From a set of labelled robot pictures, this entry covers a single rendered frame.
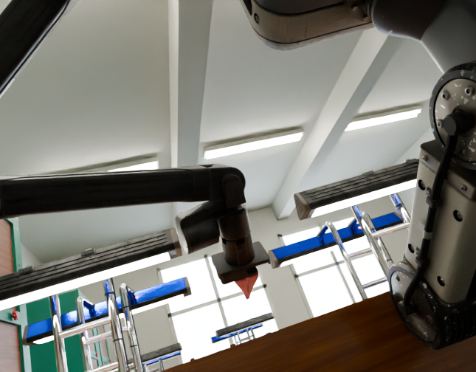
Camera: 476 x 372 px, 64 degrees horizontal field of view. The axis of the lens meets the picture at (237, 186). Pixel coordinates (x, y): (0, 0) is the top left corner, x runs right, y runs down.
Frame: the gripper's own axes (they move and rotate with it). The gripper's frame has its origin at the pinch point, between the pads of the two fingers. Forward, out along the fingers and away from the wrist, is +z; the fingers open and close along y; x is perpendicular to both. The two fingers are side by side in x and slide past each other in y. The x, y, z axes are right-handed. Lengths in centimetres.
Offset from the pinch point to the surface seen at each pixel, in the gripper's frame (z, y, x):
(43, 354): 182, 137, -215
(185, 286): 43, 11, -64
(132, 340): 42, 32, -44
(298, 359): -0.1, -2.8, 18.3
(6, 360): 64, 88, -80
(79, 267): -0.1, 34.7, -27.8
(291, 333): -2.7, -3.3, 15.3
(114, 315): 20.4, 32.1, -32.0
